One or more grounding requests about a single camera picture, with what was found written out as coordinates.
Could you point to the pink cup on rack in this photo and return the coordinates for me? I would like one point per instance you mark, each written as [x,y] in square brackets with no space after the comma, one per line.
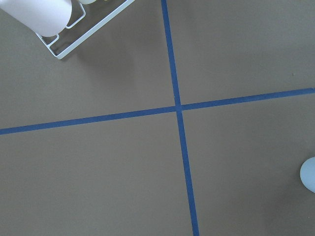
[45,17]

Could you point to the white rack with cups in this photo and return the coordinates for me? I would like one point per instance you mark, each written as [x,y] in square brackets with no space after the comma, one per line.
[85,20]

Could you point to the pale green cup on rack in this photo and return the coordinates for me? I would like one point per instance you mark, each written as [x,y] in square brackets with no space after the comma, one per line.
[86,1]

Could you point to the light blue cup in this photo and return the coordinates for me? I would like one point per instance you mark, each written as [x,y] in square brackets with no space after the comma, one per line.
[307,174]

